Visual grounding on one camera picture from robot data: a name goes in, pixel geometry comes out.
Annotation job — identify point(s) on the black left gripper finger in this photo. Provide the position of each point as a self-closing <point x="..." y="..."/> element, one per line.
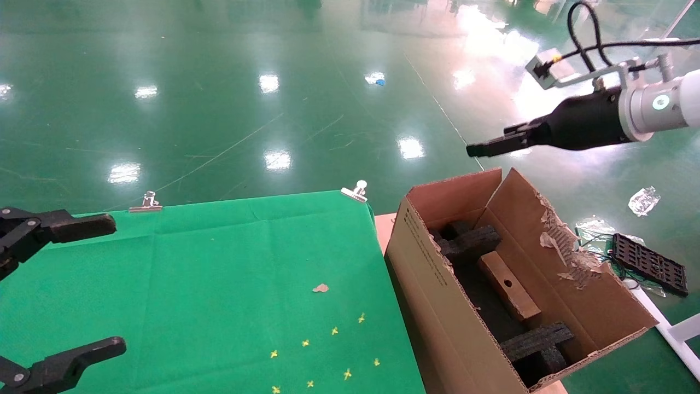
<point x="82" y="225"/>
<point x="71" y="361"/>

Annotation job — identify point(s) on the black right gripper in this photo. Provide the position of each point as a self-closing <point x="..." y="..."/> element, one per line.
<point x="585" y="123"/>

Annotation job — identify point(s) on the small cardboard box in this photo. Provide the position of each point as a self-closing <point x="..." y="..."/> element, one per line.
<point x="508" y="287"/>

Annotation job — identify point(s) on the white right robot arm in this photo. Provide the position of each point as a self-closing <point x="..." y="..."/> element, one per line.
<point x="672" y="101"/>

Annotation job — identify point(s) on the large open cardboard carton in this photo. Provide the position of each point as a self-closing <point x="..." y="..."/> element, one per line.
<point x="426" y="284"/>

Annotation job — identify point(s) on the small cardboard scrap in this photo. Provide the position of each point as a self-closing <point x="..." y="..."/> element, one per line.
<point x="321" y="288"/>

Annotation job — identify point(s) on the silver binder clip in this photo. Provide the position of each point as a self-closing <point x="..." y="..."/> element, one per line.
<point x="355" y="191"/>
<point x="147" y="203"/>

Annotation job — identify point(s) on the black foam insert block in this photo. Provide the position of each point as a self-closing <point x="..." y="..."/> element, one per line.
<point x="536" y="342"/>
<point x="470" y="241"/>

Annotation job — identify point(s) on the clear plastic bag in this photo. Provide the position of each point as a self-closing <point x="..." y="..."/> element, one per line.
<point x="593" y="227"/>

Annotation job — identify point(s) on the green tablecloth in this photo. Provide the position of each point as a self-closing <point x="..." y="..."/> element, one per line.
<point x="219" y="273"/>

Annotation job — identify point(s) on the crumpled clear plastic wrap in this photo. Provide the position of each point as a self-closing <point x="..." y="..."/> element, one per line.
<point x="644" y="201"/>

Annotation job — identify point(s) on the short white bar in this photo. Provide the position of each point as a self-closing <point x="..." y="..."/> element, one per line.
<point x="664" y="40"/>

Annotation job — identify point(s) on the black grid tray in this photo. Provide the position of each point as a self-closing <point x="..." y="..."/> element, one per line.
<point x="651" y="265"/>

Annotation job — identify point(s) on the white table leg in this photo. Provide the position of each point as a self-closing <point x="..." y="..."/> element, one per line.
<point x="686" y="328"/>

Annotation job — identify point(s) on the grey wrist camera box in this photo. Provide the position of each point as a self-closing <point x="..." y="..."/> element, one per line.
<point x="544" y="68"/>

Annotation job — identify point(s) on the grey metal camera bracket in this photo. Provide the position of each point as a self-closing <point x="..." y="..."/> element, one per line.
<point x="607" y="71"/>

